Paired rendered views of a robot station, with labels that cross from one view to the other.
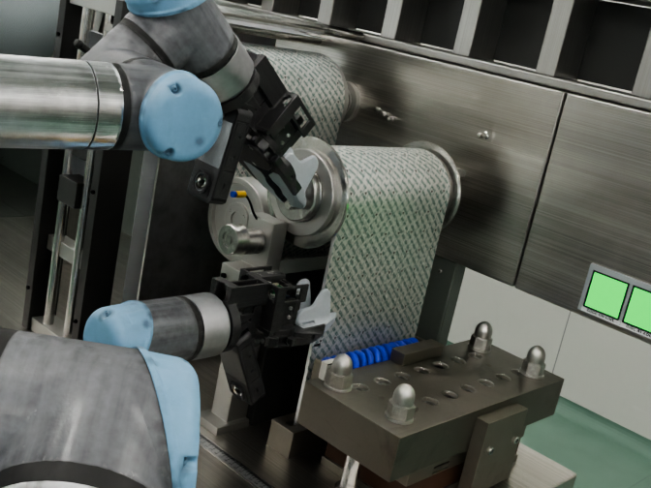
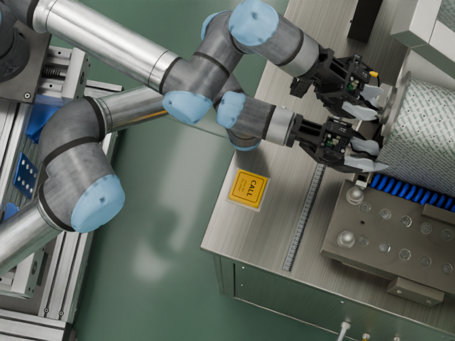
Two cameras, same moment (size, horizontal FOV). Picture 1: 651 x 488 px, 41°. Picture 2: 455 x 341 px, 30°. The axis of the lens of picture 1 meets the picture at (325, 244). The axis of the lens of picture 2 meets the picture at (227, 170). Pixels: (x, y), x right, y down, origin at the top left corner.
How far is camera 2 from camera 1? 1.48 m
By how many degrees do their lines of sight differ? 70
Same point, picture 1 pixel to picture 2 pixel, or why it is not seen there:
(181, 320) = (254, 127)
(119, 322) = (221, 111)
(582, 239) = not seen: outside the picture
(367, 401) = (350, 218)
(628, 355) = not seen: outside the picture
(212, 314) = (275, 133)
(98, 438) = (55, 201)
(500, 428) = (409, 291)
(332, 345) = (391, 173)
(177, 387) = (82, 208)
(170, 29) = (242, 44)
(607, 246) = not seen: outside the picture
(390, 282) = (446, 178)
